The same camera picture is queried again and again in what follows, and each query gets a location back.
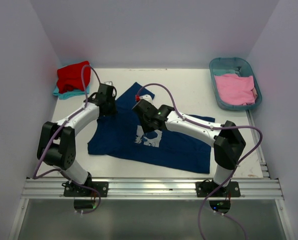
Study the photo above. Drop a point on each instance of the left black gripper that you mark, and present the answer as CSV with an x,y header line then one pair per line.
x,y
113,111

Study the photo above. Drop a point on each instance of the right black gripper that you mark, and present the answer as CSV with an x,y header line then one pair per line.
x,y
146,128

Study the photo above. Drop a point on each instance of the navy blue t-shirt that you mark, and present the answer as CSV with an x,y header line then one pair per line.
x,y
121,135

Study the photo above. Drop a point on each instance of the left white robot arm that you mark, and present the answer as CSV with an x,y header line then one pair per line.
x,y
57,145

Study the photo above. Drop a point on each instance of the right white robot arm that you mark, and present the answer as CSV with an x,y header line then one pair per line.
x,y
225,139

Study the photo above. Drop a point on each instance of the teal folded t-shirt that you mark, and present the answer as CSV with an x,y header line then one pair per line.
x,y
67,95

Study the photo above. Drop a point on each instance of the red folded t-shirt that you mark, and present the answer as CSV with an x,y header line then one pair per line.
x,y
69,77

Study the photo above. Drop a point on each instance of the teal plastic basket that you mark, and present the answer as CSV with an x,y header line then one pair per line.
x,y
245,70

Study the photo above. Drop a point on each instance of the pink t-shirt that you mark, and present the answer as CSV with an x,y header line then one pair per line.
x,y
236,90

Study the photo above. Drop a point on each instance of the teal t-shirt in basket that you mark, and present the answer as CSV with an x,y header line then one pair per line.
x,y
225,71

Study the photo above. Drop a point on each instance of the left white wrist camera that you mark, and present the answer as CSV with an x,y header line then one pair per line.
x,y
108,83

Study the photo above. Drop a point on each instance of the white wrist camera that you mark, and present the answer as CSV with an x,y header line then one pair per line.
x,y
147,97
108,83

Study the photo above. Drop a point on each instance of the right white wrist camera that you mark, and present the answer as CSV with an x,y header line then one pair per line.
x,y
147,97

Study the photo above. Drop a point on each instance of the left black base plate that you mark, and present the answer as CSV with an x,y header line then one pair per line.
x,y
95,189

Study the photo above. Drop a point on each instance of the aluminium mounting rail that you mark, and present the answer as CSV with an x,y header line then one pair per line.
x,y
135,180

